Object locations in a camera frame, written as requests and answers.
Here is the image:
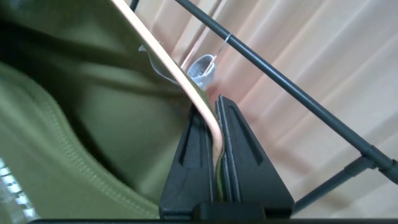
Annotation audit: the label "pink clothes hanger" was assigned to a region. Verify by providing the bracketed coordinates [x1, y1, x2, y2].
[110, 0, 224, 169]
[201, 33, 233, 77]

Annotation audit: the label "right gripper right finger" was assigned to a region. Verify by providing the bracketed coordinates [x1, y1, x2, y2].
[215, 95, 295, 218]

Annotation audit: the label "beige curtain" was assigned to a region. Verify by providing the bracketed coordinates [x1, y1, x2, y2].
[133, 0, 398, 218]

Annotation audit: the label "pale grey shorts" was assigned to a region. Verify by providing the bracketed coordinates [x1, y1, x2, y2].
[186, 54, 218, 91]

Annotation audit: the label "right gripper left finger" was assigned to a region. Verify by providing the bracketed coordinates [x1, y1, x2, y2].
[159, 107, 218, 218]

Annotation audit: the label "black clothes rack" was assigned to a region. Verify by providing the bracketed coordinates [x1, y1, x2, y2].
[129, 0, 398, 215]

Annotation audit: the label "green garment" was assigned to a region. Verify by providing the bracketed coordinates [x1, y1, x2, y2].
[0, 0, 224, 220]

